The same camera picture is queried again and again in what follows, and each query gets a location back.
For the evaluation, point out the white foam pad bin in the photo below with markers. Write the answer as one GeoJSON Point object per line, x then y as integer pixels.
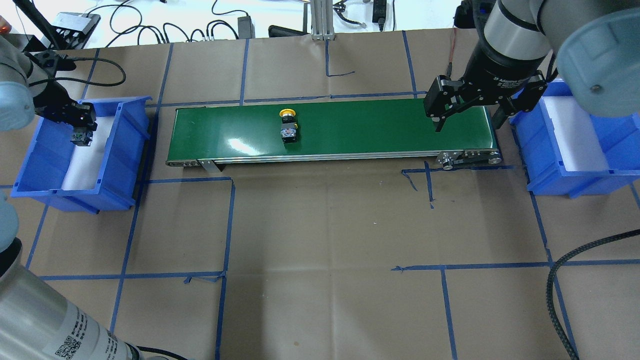
{"type": "Point", "coordinates": [86, 161]}
{"type": "Point", "coordinates": [575, 134]}

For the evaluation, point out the yellow push button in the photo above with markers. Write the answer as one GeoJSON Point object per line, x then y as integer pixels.
{"type": "Point", "coordinates": [289, 126]}

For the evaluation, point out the right blue bin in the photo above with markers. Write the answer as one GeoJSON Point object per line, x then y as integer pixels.
{"type": "Point", "coordinates": [618, 136]}

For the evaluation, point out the green conveyor belt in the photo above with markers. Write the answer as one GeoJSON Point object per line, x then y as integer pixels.
{"type": "Point", "coordinates": [211, 137]}

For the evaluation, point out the aluminium frame post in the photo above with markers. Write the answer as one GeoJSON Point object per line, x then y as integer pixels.
{"type": "Point", "coordinates": [321, 14]}

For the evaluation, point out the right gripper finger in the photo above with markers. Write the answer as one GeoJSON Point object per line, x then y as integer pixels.
{"type": "Point", "coordinates": [447, 97]}
{"type": "Point", "coordinates": [501, 114]}

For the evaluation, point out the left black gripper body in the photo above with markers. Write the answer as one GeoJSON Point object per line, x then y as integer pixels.
{"type": "Point", "coordinates": [61, 101]}

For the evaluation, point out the white foam pad right bin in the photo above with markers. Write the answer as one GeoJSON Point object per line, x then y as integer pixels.
{"type": "Point", "coordinates": [575, 134]}

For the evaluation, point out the black power adapter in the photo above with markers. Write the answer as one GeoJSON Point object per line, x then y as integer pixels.
{"type": "Point", "coordinates": [245, 27]}

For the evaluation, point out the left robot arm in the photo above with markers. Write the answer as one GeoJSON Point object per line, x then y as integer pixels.
{"type": "Point", "coordinates": [37, 321]}

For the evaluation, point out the white foam pad left bin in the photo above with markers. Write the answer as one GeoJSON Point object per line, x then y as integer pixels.
{"type": "Point", "coordinates": [86, 161]}

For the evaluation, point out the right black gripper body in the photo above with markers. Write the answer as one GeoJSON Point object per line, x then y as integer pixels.
{"type": "Point", "coordinates": [495, 70]}

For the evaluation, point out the red push button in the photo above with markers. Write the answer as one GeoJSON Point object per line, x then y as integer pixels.
{"type": "Point", "coordinates": [81, 136]}

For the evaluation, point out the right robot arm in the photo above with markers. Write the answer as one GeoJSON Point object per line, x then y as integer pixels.
{"type": "Point", "coordinates": [523, 45]}

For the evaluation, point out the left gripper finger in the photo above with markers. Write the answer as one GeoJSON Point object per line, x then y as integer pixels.
{"type": "Point", "coordinates": [84, 116]}

